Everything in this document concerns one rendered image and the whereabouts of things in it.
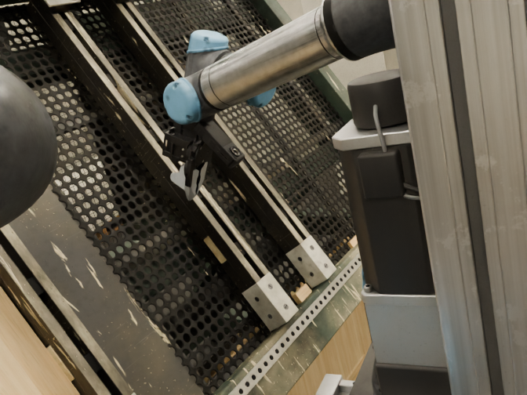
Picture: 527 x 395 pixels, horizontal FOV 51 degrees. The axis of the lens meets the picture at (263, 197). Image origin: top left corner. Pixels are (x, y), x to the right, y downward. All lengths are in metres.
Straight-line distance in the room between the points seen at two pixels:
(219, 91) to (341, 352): 1.43
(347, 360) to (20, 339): 1.33
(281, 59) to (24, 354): 0.73
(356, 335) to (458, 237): 1.84
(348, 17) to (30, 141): 0.47
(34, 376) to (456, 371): 0.87
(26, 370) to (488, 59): 0.99
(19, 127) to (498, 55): 0.28
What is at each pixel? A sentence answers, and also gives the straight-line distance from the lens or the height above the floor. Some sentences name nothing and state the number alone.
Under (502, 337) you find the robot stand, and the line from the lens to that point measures 0.44.
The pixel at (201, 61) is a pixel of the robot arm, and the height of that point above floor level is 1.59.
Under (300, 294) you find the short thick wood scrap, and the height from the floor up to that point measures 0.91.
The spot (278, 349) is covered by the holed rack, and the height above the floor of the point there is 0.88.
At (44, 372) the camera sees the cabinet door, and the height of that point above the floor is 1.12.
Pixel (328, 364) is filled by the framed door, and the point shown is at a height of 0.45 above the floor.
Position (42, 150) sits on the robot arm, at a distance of 0.35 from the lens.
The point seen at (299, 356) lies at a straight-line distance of 1.45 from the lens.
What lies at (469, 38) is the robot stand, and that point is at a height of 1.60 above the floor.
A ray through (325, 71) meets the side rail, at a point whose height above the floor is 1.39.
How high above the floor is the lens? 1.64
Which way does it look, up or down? 17 degrees down
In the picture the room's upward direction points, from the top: 14 degrees counter-clockwise
